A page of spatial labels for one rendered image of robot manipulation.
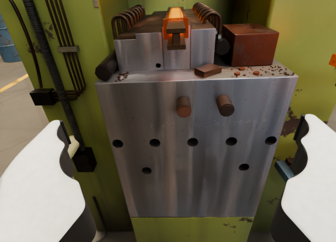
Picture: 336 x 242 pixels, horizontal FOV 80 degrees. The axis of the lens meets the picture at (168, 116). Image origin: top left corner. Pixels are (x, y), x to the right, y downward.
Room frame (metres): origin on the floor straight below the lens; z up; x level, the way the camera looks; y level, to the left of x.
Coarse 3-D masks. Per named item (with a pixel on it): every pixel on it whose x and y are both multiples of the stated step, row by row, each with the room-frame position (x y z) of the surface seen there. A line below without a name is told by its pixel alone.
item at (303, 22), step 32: (256, 0) 0.64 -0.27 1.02; (288, 0) 0.54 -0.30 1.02; (320, 0) 0.53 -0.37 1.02; (288, 32) 0.53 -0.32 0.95; (320, 32) 0.53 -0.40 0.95; (288, 64) 0.53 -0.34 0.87; (320, 64) 0.53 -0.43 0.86; (320, 96) 0.53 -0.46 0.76; (288, 128) 0.53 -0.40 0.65; (256, 224) 0.53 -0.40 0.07
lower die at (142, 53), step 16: (144, 16) 0.78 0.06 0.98; (160, 16) 0.66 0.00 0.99; (192, 16) 0.60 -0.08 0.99; (128, 32) 0.49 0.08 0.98; (144, 32) 0.42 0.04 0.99; (160, 32) 0.41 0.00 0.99; (192, 32) 0.41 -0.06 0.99; (208, 32) 0.41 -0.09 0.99; (128, 48) 0.42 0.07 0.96; (144, 48) 0.42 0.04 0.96; (160, 48) 0.41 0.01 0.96; (192, 48) 0.41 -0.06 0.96; (208, 48) 0.41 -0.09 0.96; (128, 64) 0.42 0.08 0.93; (144, 64) 0.42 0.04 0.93; (160, 64) 0.41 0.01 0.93; (176, 64) 0.41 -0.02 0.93; (192, 64) 0.41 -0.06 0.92
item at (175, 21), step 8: (176, 8) 0.67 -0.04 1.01; (176, 16) 0.48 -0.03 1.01; (168, 24) 0.35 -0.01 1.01; (176, 24) 0.34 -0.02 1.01; (184, 24) 0.34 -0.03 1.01; (168, 32) 0.31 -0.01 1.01; (176, 32) 0.31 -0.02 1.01; (184, 32) 0.31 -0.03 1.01; (168, 40) 0.34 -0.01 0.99; (176, 40) 0.31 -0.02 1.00; (184, 40) 0.34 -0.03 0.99; (168, 48) 0.31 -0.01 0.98; (176, 48) 0.31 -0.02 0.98; (184, 48) 0.31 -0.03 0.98
